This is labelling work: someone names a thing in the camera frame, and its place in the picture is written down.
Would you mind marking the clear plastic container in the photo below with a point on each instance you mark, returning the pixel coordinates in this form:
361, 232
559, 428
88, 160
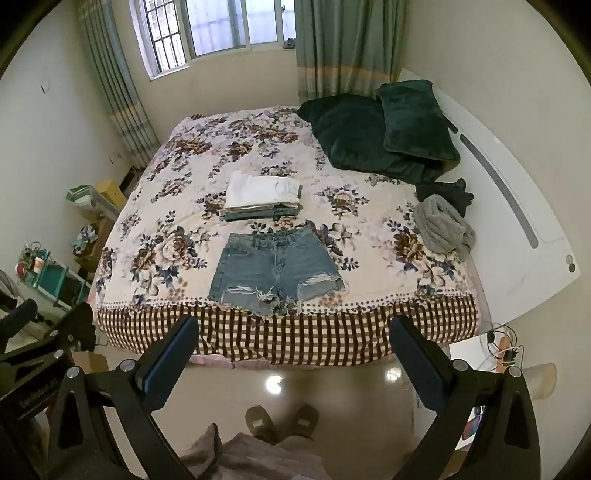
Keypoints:
90, 203

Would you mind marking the yellow box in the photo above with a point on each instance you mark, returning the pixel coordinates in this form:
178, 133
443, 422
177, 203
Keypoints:
110, 194

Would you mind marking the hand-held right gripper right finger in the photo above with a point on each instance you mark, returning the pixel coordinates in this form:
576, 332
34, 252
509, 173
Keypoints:
415, 364

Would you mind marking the dark green pillow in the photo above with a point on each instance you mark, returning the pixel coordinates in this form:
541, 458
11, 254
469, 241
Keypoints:
415, 120

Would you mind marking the brown slipper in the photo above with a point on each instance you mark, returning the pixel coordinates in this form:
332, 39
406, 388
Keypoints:
302, 421
260, 424

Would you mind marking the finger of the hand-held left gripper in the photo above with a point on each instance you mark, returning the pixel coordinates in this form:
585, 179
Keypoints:
22, 312
76, 323

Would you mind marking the teal storage rack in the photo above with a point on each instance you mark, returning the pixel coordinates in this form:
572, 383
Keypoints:
57, 279

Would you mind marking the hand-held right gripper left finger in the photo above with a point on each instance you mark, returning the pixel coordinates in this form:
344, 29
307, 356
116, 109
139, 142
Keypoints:
170, 367

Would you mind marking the white headboard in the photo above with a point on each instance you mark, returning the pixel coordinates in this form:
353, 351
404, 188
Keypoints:
485, 194

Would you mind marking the white bedside table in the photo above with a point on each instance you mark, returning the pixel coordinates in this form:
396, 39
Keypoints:
471, 353

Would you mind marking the black garment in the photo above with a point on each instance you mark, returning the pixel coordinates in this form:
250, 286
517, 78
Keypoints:
443, 191

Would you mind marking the small items on windowsill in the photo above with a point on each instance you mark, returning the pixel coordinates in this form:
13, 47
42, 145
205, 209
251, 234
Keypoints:
289, 43

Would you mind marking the green striped curtain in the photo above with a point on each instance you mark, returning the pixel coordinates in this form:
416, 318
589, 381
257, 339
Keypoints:
346, 46
115, 92

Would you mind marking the grey fuzzy cloth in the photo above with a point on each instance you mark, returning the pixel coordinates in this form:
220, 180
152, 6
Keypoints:
438, 226

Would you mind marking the blue denim shorts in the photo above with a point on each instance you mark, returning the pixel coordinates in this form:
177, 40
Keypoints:
258, 272

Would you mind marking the window with white frame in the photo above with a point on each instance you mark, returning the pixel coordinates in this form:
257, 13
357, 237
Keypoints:
217, 23

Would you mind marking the white folded pants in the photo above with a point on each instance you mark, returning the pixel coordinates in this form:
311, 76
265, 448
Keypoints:
258, 189

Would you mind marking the cardboard box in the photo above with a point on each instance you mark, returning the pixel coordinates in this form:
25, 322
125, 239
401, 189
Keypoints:
90, 362

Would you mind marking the dark green plush blanket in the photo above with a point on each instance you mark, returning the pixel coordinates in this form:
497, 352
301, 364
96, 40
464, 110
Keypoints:
346, 129

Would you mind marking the brown checked bed sheet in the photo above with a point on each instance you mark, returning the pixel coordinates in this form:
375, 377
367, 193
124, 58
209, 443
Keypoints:
323, 337

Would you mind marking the floral bed blanket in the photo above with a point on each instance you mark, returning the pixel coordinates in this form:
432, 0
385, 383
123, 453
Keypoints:
175, 240

